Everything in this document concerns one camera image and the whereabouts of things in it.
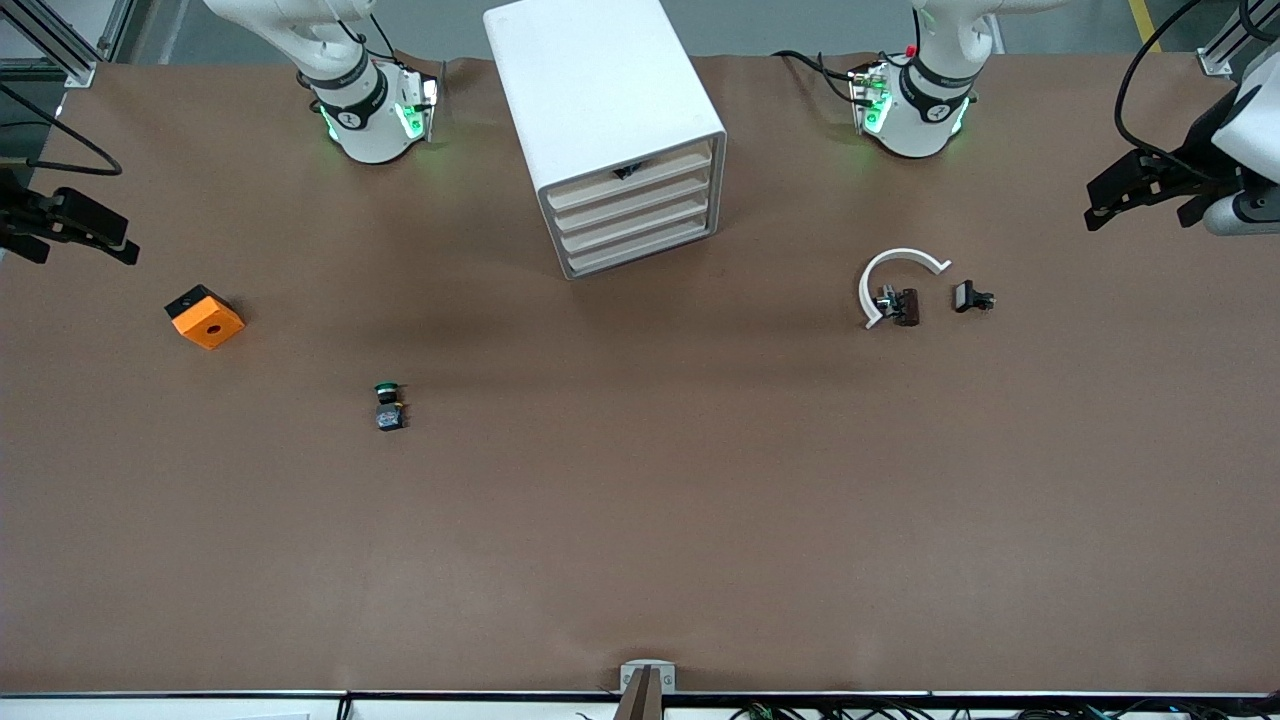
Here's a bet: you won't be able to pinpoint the aluminium frame profile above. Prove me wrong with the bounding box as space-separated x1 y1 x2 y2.
0 0 136 89
1197 0 1280 78

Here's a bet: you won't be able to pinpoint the grey metal bracket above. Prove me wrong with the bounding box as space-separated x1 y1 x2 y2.
619 660 677 693

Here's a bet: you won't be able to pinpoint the black base cables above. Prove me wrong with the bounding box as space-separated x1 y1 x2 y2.
773 50 873 103

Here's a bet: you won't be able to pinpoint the black cable bundle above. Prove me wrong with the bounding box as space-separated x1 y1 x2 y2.
730 700 1280 720

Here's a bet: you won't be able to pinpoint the brown post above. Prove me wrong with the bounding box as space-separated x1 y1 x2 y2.
613 668 664 720

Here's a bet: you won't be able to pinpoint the white semicircular clamp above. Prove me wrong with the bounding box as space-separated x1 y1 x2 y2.
858 248 951 330

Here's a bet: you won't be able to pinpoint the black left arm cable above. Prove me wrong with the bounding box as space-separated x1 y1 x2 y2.
1113 0 1206 157

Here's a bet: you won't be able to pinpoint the orange and black box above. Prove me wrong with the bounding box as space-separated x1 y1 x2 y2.
165 285 246 351

